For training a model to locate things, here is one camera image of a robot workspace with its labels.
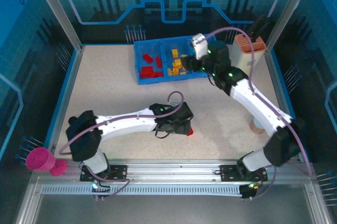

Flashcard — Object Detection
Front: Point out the beige knife block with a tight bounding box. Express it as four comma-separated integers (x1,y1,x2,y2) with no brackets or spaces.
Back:
228,33,267,76

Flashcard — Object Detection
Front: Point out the blue three-compartment bin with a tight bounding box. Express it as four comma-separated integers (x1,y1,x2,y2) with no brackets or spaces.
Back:
133,35,215,86

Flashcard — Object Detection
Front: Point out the black controller module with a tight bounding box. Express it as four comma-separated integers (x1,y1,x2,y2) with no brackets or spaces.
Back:
90,180,112,201
240,181,261,200

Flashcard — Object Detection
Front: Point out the pink goblet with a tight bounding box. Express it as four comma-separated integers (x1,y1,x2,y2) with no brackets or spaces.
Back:
25,147,68,177

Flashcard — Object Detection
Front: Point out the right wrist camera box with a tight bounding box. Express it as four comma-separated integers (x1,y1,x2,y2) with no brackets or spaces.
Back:
190,33,209,60

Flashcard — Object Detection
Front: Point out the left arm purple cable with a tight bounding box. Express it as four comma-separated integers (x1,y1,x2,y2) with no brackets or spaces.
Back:
59,91,184,200

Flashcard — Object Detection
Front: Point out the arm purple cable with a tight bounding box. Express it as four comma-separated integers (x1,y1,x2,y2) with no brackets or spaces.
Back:
205,26,314,200
59,91,184,200

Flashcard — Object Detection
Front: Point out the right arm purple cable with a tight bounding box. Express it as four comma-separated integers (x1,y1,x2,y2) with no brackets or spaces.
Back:
205,26,314,200

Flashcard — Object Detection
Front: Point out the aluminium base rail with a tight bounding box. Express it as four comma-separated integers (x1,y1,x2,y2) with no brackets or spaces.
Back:
31,158,315,186

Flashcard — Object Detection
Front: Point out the slotted grey cable duct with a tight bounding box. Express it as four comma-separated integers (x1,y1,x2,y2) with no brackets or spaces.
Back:
41,184,244,196

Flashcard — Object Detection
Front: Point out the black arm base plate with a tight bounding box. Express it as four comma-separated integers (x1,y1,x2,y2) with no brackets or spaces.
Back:
80,164,129,182
219,164,269,182

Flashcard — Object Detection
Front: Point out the blue aluminium table side rail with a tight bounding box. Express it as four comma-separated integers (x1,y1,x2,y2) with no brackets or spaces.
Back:
43,45,86,158
264,48,312,163

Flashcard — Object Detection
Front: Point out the aluminium frame post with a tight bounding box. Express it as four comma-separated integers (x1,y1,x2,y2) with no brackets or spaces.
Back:
264,0,318,53
28,0,84,52

